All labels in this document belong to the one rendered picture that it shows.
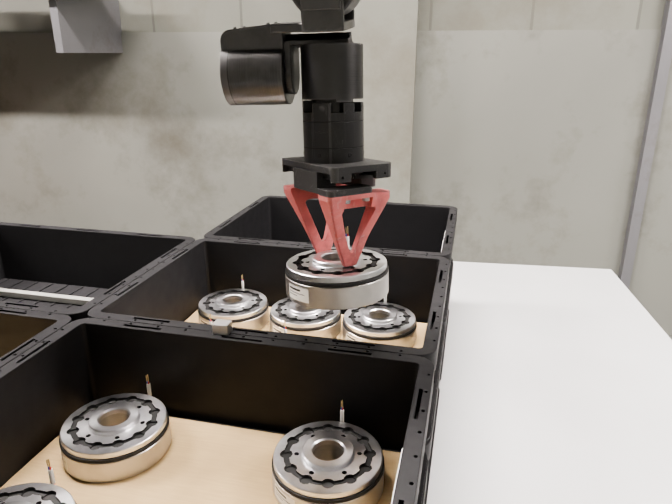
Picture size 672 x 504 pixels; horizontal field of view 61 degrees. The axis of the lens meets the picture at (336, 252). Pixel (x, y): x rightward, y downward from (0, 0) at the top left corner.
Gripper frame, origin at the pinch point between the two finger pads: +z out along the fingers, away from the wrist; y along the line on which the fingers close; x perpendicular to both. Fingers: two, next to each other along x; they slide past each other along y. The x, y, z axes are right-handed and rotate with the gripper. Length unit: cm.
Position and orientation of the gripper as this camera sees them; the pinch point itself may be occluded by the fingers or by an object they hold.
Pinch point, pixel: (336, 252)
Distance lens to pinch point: 56.7
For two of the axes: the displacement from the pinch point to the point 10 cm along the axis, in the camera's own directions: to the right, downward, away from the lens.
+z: 0.2, 9.6, 2.7
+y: 5.2, 2.2, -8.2
